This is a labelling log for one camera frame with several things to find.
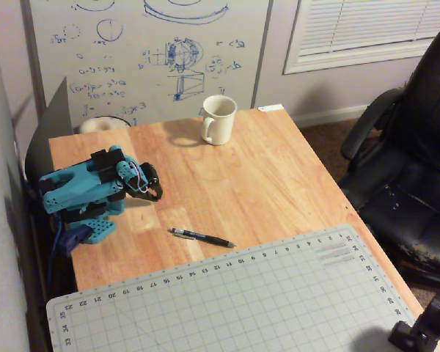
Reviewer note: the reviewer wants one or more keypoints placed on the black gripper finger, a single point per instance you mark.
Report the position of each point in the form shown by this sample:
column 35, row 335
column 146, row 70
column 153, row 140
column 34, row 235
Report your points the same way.
column 157, row 190
column 142, row 196

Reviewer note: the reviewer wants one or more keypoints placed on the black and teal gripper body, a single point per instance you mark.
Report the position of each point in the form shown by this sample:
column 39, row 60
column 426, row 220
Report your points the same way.
column 149, row 185

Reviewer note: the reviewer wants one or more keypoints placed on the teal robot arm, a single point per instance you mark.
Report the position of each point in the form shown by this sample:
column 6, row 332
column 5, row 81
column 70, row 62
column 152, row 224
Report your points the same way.
column 75, row 190

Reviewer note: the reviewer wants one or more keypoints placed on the white round object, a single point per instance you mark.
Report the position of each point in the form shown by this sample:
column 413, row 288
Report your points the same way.
column 102, row 124

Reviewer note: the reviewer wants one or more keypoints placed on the black mechanical pencil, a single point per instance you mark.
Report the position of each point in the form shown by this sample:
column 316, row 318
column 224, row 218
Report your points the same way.
column 203, row 237

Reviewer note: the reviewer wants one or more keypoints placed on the cream ceramic mug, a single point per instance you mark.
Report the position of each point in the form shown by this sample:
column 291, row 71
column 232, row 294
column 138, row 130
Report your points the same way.
column 218, row 119

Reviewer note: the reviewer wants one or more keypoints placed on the black flat panel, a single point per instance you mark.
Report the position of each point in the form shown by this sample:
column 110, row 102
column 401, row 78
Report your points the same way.
column 49, row 135

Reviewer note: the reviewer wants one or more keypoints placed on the whiteboard with blue drawings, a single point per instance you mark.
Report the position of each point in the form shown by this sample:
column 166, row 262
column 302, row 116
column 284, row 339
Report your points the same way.
column 150, row 58

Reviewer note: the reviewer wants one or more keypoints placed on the grey cutting mat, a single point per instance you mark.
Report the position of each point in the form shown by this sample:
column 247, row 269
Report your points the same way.
column 234, row 293

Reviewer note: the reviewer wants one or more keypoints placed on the black leather office chair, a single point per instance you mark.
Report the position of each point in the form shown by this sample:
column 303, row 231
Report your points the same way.
column 407, row 157

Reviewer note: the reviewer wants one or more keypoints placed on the white window blinds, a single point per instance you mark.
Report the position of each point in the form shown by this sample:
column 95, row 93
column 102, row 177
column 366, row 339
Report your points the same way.
column 366, row 31

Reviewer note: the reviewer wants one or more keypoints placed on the black clamp mount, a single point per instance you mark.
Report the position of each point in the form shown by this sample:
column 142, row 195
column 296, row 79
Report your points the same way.
column 423, row 326

